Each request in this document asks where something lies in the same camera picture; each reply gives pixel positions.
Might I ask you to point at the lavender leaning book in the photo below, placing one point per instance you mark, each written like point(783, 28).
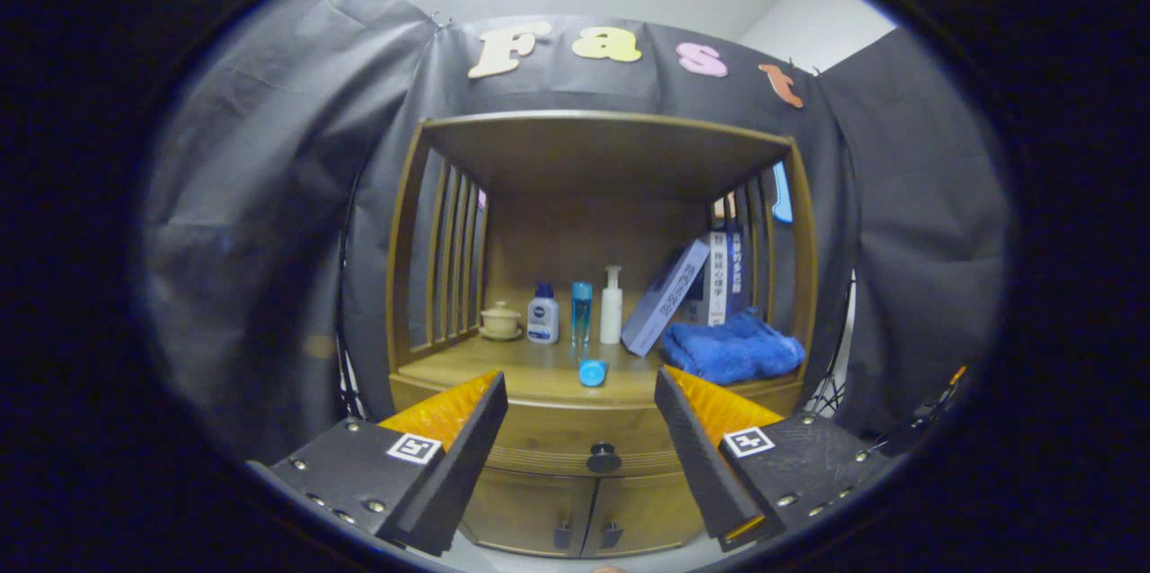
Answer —
point(665, 295)

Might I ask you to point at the blue folded towel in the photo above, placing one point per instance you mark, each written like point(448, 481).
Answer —
point(732, 348)

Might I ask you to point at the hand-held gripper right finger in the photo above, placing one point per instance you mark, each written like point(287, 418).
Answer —
point(694, 456)

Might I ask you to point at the black device with orange tip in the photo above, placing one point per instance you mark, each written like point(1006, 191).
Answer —
point(930, 416)

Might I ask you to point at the dark blue upright book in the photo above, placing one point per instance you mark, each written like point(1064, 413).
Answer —
point(734, 272)

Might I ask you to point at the white pump bottle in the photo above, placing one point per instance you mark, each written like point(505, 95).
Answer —
point(611, 312)

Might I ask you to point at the blue tube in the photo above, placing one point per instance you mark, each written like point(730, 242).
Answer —
point(593, 373)

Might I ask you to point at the clear blue bottle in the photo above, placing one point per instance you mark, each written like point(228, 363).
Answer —
point(582, 308)

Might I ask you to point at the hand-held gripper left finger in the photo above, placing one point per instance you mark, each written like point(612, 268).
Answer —
point(469, 458)

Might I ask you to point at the wooden drawer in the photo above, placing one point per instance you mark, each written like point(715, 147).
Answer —
point(575, 429)

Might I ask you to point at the wooden cabinet door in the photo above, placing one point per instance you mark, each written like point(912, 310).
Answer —
point(651, 510)
point(521, 510)

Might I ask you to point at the beige lidded ceramic cup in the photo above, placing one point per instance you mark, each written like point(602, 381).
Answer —
point(499, 321)

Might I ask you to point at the wooden cabinet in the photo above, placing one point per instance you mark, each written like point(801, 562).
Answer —
point(584, 241)

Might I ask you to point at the white bottle with blue cap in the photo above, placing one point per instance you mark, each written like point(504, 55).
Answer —
point(543, 321)

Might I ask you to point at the black tripod stand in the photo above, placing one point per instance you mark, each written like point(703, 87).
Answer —
point(822, 398)
point(346, 393)

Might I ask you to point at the wooden countertop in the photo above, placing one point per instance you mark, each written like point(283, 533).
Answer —
point(539, 371)

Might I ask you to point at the black backdrop cloth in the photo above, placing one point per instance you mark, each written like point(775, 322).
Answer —
point(269, 196)

